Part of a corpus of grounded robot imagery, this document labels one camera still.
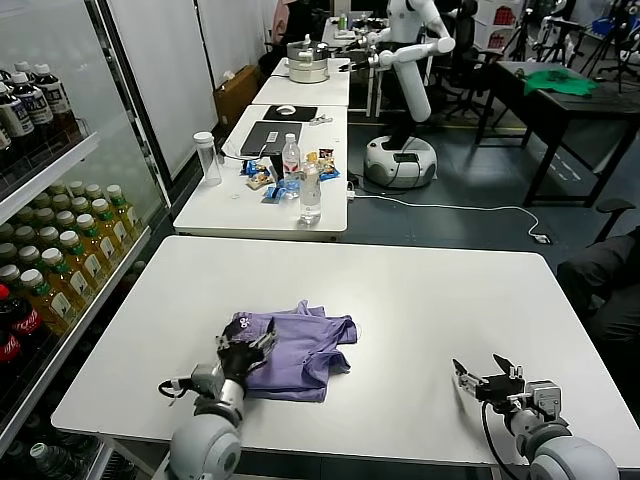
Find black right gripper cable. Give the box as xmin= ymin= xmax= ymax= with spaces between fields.
xmin=481 ymin=399 xmax=521 ymax=480

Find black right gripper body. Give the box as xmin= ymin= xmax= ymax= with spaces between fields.
xmin=476 ymin=373 xmax=530 ymax=413

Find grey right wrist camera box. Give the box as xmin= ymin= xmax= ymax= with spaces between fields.
xmin=524 ymin=380 xmax=564 ymax=424

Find person in pink top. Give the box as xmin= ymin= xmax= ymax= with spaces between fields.
xmin=271 ymin=0 xmax=297 ymax=44

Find clear unlabelled water bottle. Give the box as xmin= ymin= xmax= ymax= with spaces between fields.
xmin=298 ymin=160 xmax=322 ymax=225

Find blue bin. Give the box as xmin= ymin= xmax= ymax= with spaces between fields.
xmin=589 ymin=18 xmax=621 ymax=39

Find green cloth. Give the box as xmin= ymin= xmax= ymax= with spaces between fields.
xmin=522 ymin=69 xmax=601 ymax=98

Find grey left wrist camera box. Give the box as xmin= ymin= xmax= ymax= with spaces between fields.
xmin=189 ymin=363 xmax=226 ymax=399

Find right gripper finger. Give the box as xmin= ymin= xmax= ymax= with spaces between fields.
xmin=492 ymin=353 xmax=525 ymax=384
xmin=451 ymin=357 xmax=485 ymax=399

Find metal steamer pot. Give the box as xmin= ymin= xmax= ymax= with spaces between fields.
xmin=285 ymin=33 xmax=330 ymax=85

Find white floor cable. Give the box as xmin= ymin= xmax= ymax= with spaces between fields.
xmin=349 ymin=192 xmax=546 ymax=241

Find white rectangular table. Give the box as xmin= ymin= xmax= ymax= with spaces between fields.
xmin=171 ymin=104 xmax=350 ymax=236
xmin=269 ymin=57 xmax=351 ymax=80
xmin=251 ymin=76 xmax=350 ymax=107

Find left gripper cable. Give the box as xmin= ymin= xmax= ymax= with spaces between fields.
xmin=158 ymin=377 xmax=196 ymax=401

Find black table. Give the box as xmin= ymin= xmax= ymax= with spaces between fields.
xmin=474 ymin=60 xmax=640 ymax=209

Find white charging cable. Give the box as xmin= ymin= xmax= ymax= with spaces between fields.
xmin=219 ymin=142 xmax=271 ymax=162

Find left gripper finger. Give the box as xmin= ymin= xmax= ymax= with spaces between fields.
xmin=252 ymin=319 xmax=280 ymax=359
xmin=214 ymin=326 xmax=241 ymax=354

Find glass door drinks cabinet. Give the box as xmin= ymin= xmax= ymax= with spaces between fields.
xmin=0 ymin=0 xmax=174 ymax=480

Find white desk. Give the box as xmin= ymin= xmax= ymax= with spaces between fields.
xmin=322 ymin=17 xmax=386 ymax=51

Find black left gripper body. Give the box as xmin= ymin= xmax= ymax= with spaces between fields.
xmin=217 ymin=340 xmax=266 ymax=377

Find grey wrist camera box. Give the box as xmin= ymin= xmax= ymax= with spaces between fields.
xmin=524 ymin=380 xmax=564 ymax=424
xmin=189 ymin=363 xmax=226 ymax=399

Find person in black clothes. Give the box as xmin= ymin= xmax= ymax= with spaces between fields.
xmin=556 ymin=232 xmax=640 ymax=346

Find small white robot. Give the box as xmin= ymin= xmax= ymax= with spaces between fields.
xmin=537 ymin=14 xmax=584 ymax=64

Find clear tumbler white lid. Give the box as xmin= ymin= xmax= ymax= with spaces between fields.
xmin=193 ymin=131 xmax=223 ymax=187

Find white humanoid robot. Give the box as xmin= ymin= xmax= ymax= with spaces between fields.
xmin=339 ymin=0 xmax=457 ymax=190

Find purple t-shirt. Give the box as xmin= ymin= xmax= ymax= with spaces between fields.
xmin=222 ymin=298 xmax=361 ymax=404

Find clear bottle green label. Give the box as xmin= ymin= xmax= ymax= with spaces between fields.
xmin=27 ymin=442 xmax=89 ymax=480

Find black laptop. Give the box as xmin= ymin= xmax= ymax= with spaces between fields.
xmin=240 ymin=121 xmax=304 ymax=157

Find water bottle red label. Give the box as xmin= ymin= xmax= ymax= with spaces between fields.
xmin=282 ymin=132 xmax=301 ymax=182

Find cola bottle red label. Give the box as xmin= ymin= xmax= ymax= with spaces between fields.
xmin=0 ymin=329 xmax=24 ymax=381
xmin=0 ymin=283 xmax=44 ymax=351

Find black mouse pad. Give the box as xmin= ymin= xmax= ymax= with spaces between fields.
xmin=262 ymin=104 xmax=319 ymax=122

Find white shelf red boxes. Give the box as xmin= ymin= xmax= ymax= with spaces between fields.
xmin=487 ymin=0 xmax=521 ymax=51

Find brown cardboard box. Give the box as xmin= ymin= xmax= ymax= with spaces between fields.
xmin=213 ymin=65 xmax=265 ymax=132

